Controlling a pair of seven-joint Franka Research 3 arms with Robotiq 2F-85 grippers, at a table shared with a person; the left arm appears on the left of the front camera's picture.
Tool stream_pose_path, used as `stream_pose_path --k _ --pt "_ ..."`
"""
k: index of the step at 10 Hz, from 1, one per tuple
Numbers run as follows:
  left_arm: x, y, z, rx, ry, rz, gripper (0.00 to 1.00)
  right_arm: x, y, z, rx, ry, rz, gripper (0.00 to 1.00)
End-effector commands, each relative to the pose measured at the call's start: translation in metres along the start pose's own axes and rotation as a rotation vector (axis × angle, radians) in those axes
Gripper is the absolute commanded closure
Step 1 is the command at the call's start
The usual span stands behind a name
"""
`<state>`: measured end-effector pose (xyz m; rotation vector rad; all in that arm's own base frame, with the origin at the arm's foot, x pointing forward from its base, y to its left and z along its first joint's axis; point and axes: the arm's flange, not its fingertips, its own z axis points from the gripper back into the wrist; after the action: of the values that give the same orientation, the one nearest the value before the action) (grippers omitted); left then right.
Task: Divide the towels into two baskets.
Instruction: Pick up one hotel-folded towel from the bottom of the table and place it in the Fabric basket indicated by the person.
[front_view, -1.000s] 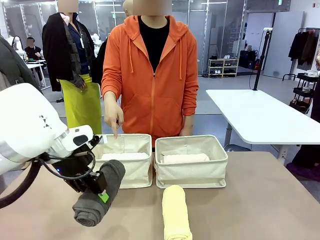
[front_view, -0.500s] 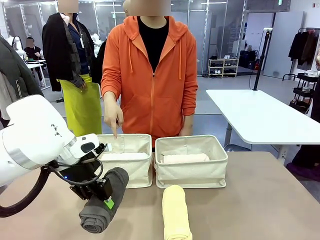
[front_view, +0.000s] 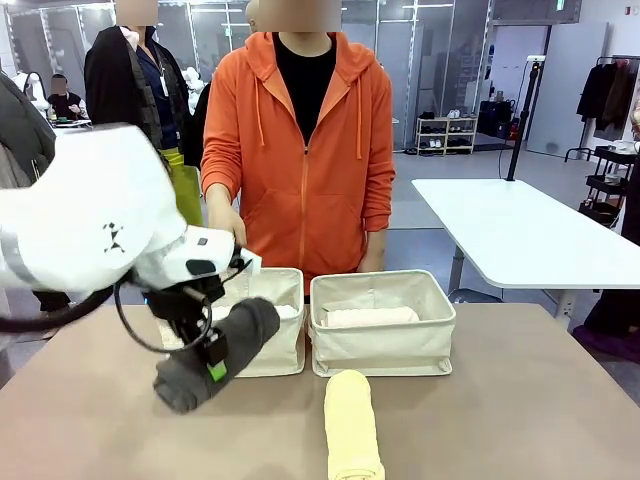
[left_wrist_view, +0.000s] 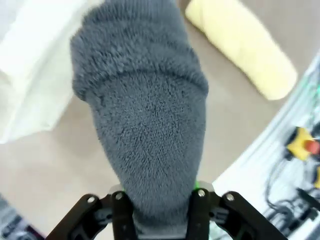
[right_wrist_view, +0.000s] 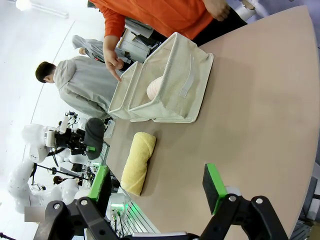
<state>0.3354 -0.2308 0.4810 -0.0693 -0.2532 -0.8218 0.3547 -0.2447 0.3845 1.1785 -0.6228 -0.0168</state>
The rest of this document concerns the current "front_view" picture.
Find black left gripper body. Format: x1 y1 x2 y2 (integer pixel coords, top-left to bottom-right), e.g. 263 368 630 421
143 276 226 327

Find dark grey towel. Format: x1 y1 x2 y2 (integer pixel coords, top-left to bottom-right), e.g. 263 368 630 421
152 296 282 415

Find white towel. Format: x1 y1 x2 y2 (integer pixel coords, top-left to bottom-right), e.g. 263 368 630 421
209 302 297 321

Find pink towel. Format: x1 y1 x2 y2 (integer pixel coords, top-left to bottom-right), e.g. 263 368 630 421
320 306 421 330

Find person's right forearm orange sleeve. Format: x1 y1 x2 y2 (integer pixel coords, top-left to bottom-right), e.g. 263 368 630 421
199 114 236 197

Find person's left forearm orange sleeve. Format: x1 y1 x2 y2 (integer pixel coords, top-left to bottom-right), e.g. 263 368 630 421
359 149 397 234

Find person's right hand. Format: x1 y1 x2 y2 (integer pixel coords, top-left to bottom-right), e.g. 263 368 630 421
205 181 249 249

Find person's left hand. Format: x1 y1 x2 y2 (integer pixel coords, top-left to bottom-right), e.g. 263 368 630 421
358 229 388 274

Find beige fabric basket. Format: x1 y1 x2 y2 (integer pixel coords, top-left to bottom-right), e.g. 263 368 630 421
307 269 458 378
157 267 307 379

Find yellow-green bag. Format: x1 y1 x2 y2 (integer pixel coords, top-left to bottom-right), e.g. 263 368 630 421
158 146 205 227

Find yellow rolled towel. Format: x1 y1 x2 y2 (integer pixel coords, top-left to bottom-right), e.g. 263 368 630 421
323 369 387 480

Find person in orange hoodie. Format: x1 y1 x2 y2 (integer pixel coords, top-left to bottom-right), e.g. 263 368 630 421
199 0 397 281

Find bald person in black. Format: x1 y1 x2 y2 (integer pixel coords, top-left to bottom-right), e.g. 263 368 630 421
188 0 264 171

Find person in black coat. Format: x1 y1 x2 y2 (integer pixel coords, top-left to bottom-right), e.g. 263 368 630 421
83 0 194 169

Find seated person in dark vest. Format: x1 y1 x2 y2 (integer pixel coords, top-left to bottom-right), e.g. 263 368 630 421
45 73 91 122

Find person in grey jacket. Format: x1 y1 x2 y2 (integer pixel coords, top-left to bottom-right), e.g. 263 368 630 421
0 72 71 381

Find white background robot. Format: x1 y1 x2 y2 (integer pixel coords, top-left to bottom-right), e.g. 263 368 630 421
11 71 52 110

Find wooden shoe rack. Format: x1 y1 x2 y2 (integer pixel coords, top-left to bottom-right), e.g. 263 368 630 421
415 115 479 157

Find white folding table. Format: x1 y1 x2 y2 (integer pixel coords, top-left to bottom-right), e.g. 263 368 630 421
410 177 640 331

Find black suitcases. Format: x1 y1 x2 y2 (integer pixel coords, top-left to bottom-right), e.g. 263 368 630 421
477 98 517 140

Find black utility cart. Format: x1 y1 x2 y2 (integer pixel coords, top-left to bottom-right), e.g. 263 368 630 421
564 143 639 229

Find dark-clothed standing person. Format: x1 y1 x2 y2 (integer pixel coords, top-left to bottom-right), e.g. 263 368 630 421
583 89 640 342

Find clothes rack with dark coats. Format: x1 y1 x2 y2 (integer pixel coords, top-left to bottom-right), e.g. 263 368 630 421
576 53 640 147

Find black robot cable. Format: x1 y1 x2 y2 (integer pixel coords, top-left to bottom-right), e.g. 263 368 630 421
0 282 206 354

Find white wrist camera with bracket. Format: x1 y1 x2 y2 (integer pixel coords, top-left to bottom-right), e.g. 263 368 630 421
228 243 264 282

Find black camera stand pole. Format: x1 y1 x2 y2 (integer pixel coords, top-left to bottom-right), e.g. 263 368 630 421
505 53 546 182

